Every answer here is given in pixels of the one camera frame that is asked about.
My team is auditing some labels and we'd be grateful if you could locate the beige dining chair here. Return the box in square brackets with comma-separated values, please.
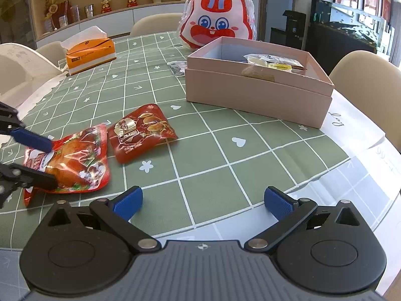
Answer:
[129, 13, 189, 37]
[328, 50, 401, 155]

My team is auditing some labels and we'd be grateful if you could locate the white lace table cover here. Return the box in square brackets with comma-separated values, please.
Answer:
[17, 68, 68, 115]

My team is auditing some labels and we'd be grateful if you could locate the white high chair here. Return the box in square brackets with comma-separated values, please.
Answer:
[0, 42, 62, 101]

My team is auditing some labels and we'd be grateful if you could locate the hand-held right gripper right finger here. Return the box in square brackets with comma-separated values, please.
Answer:
[244, 186, 361, 252]

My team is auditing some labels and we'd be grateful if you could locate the pink cardboard box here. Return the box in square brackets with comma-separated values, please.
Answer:
[184, 36, 334, 129]

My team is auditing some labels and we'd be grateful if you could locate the red rabbit face bag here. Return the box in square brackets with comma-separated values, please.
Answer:
[176, 0, 258, 52]

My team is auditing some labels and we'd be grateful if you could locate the green checked tablecloth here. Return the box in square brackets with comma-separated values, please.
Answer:
[0, 31, 356, 240]

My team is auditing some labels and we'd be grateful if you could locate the orange tissue box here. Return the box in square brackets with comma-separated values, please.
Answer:
[60, 26, 118, 76]

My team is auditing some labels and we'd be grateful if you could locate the red quail egg packet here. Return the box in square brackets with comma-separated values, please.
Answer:
[107, 103, 179, 164]

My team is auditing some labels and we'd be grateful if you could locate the small beige chair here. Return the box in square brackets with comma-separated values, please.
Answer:
[35, 41, 68, 65]

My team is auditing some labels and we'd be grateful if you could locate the red chicken leg packet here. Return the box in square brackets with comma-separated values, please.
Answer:
[23, 124, 112, 208]

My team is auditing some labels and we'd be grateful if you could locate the small dark snack packet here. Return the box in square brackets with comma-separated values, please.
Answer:
[167, 61, 189, 77]

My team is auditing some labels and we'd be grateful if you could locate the black fish tank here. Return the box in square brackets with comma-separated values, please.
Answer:
[309, 0, 389, 54]

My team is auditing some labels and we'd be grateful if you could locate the clear packet with yellow strip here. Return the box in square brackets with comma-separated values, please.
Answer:
[244, 53, 306, 72]

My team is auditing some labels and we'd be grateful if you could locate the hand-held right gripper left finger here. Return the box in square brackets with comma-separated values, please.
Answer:
[47, 186, 162, 253]

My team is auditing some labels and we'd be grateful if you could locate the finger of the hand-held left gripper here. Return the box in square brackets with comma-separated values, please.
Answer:
[0, 102, 53, 153]
[0, 163, 59, 208]

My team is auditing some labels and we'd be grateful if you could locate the yellow flower decoration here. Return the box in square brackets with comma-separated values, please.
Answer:
[43, 0, 61, 20]

